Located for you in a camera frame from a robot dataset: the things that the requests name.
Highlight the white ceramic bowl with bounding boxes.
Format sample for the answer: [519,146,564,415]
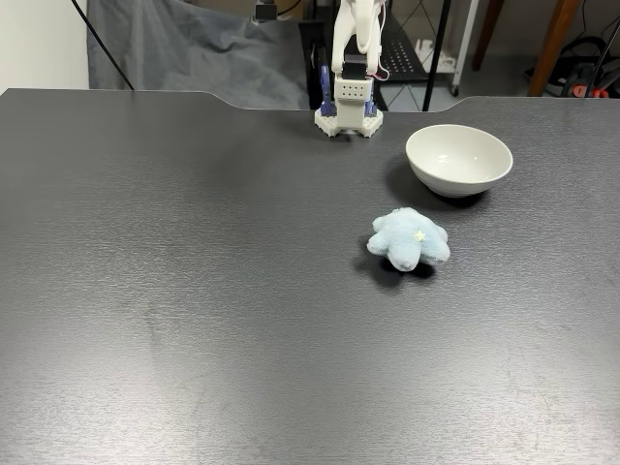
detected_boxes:
[405,124,514,199]

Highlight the black metal stand pole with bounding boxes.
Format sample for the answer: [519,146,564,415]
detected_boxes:
[421,0,455,113]

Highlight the black red vacuum cleaner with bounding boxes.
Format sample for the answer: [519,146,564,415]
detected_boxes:
[525,35,620,100]

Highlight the white cart frame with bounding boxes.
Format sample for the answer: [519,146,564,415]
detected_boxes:
[449,0,481,97]

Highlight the black computer case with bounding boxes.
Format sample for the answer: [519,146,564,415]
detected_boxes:
[296,19,340,111]

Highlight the white power strip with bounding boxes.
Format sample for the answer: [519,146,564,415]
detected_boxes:
[415,39,459,70]

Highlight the thick wooden table leg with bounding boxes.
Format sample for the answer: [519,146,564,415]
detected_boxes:
[526,0,584,97]

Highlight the red white servo cable bundle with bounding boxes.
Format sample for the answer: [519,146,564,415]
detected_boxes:
[373,0,391,82]

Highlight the black perforated metal rack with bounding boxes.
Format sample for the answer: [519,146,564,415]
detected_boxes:
[375,9,433,113]

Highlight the grey cloth sheet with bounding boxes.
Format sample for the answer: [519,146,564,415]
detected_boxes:
[86,0,311,110]

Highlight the thin wooden table leg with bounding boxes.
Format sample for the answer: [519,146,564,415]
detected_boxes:
[471,0,507,72]

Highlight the skyblue plush doll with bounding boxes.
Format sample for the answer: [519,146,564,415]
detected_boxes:
[365,206,451,274]

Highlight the thin black pole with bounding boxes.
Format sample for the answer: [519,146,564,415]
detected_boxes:
[70,0,137,91]

